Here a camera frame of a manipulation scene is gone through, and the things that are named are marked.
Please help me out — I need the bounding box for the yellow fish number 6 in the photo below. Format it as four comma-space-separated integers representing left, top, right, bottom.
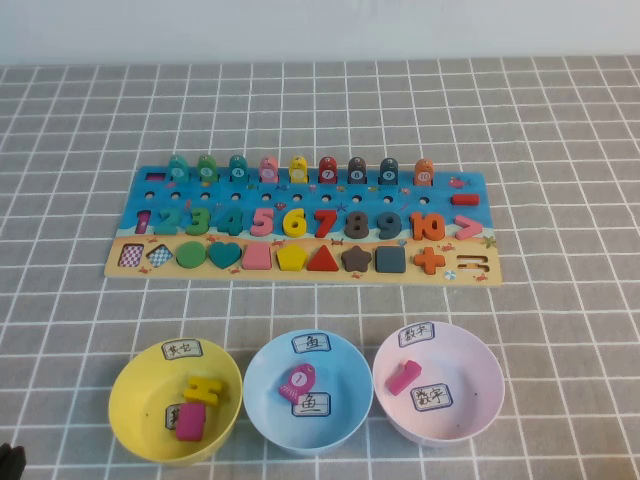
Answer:
288, 154, 310, 185

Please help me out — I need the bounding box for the green wooden circle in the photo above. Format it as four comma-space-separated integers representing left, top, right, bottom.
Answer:
175, 240, 207, 270

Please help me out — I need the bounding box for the red fish number 7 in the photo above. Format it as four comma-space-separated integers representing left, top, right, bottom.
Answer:
317, 155, 339, 185

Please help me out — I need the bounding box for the slate wooden digit 9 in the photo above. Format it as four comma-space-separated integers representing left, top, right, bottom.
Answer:
375, 210, 404, 240

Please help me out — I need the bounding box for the orange wooden number 10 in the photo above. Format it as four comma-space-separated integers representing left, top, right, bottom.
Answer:
408, 212, 447, 241

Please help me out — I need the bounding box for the magenta wooden rectangle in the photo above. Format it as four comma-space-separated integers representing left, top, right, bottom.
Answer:
174, 402, 208, 443

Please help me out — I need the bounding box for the yellow wooden pentagon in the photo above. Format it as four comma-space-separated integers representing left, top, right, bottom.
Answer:
276, 243, 309, 272

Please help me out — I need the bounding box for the magenta wooden digit 1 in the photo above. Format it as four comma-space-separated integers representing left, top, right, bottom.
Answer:
385, 359, 422, 396

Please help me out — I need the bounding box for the teal wooden heart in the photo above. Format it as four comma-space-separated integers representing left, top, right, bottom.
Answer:
207, 242, 242, 270

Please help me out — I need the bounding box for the teal fish number 2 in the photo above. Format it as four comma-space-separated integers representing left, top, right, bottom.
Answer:
167, 153, 191, 184

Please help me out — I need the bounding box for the rim label of blue bowl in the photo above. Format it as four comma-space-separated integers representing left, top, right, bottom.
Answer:
292, 331, 334, 354

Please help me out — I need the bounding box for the red wooden triangle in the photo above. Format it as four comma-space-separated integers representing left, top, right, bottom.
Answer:
306, 244, 342, 273

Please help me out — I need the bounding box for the pink wooden trapezoid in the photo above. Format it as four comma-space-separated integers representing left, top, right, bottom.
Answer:
241, 243, 274, 271

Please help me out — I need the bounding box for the brown wooden star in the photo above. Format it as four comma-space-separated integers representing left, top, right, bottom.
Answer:
341, 245, 374, 274

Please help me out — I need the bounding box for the brown fish number 8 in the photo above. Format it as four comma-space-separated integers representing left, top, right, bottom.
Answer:
347, 156, 369, 186

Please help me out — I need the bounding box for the orange wooden plus sign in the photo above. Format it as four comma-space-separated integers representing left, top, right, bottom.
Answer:
412, 246, 446, 275

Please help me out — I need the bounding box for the pink fish number 5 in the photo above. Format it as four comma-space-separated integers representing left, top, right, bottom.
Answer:
258, 154, 280, 185

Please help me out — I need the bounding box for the dark blue wooden square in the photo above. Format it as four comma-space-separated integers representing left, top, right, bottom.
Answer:
374, 245, 406, 275

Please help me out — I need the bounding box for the pink wooden digit 5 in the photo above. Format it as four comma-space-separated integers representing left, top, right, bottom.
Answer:
249, 207, 276, 238

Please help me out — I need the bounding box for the yellow wooden digit 6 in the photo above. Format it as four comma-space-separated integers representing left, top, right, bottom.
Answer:
281, 207, 308, 238

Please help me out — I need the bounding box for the red wooden digit 7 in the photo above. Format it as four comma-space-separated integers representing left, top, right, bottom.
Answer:
313, 209, 341, 239

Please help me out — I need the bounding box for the bottom label of blue bowl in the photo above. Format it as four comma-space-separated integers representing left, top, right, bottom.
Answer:
292, 392, 334, 417

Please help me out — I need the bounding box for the teal wooden digit 2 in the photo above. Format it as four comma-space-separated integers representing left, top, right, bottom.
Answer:
153, 208, 180, 236

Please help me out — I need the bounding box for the magenta fish number 1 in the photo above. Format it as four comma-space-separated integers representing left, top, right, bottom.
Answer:
277, 364, 315, 401

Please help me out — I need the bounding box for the rim label of pink bowl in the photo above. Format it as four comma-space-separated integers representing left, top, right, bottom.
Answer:
398, 322, 436, 347

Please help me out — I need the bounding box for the green wooden digit 3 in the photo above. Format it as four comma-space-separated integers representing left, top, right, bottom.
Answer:
184, 207, 211, 236

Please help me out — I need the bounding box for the grey checked tablecloth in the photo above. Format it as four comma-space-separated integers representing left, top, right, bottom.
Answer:
0, 54, 640, 480

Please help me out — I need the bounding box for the yellow plastic bowl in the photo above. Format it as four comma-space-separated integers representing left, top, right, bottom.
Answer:
108, 338, 244, 467

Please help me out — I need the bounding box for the green fish number 3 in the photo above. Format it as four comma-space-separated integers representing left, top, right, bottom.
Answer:
196, 153, 220, 184

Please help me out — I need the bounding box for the dark blue fish number 9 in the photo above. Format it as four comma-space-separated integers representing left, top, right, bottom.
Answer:
379, 157, 401, 187

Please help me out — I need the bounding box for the pink wooden greater-than sign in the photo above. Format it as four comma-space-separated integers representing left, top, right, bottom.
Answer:
453, 215, 484, 240

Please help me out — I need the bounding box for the light blue plastic bowl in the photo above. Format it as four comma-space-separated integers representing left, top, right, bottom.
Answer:
243, 328, 375, 456

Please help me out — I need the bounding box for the bottom label of pink bowl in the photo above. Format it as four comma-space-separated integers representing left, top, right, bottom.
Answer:
409, 383, 454, 412

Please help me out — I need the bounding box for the wooden number puzzle board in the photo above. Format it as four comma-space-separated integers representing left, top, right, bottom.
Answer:
103, 164, 504, 290

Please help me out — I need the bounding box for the yellow wooden equals sign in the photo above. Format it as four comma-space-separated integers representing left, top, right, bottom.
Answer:
182, 374, 230, 407

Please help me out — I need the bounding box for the dark teal wooden digit 4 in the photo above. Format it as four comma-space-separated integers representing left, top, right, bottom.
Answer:
215, 208, 246, 236

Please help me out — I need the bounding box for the rim label of yellow bowl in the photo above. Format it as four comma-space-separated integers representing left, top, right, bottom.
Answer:
161, 338, 204, 360

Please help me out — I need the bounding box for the brown wooden digit 8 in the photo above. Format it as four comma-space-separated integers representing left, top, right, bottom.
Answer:
344, 210, 371, 240

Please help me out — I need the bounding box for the orange fish number 10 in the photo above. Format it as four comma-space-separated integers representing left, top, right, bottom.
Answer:
413, 158, 435, 187

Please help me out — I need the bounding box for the dark teal fish number 4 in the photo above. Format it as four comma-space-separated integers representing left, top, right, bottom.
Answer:
228, 153, 251, 184

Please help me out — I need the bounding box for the pink plastic bowl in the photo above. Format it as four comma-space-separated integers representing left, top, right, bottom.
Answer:
371, 321, 506, 445

